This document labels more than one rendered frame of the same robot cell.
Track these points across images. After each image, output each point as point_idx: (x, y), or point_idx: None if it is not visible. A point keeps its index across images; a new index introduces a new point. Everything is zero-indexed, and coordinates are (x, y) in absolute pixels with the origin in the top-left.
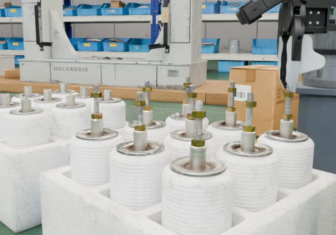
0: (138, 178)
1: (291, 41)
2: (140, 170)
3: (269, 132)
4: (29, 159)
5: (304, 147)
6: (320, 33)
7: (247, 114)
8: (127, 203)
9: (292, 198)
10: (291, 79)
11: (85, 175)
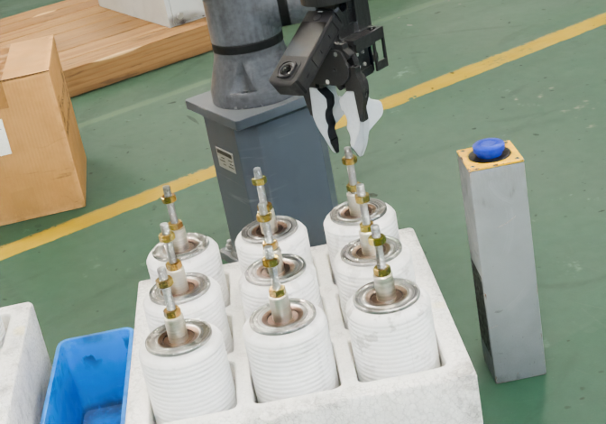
0: (320, 350)
1: (354, 99)
2: (320, 339)
3: (334, 216)
4: None
5: (394, 216)
6: (232, 21)
7: (363, 211)
8: (316, 387)
9: (423, 280)
10: (361, 143)
11: (210, 399)
